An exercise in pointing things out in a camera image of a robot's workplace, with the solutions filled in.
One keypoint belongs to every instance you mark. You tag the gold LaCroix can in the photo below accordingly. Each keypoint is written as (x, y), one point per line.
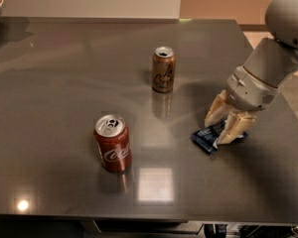
(163, 69)

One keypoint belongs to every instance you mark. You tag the blue rxbar wrapper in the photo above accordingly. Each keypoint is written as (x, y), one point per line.
(206, 138)

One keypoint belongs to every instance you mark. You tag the red coke can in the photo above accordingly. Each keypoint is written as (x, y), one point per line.
(111, 134)

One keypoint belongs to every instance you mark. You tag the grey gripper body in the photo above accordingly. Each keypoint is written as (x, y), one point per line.
(249, 89)

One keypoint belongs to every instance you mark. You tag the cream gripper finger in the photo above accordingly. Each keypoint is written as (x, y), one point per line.
(220, 108)
(236, 123)

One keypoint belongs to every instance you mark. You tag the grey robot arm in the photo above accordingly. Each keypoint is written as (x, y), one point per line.
(276, 57)

